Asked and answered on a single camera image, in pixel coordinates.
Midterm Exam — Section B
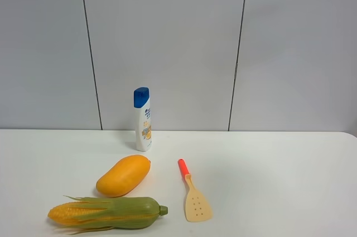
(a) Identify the toy corn cob green husk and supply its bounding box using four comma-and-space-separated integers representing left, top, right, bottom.
47, 197, 168, 234

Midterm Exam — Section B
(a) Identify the yellow mango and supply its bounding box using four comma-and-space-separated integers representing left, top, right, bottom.
96, 154, 151, 197

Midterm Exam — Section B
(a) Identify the beige spatula orange handle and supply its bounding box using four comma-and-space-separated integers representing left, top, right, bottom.
178, 159, 213, 223

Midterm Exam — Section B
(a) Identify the white shampoo bottle blue cap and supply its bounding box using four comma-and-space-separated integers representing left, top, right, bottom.
133, 87, 152, 152

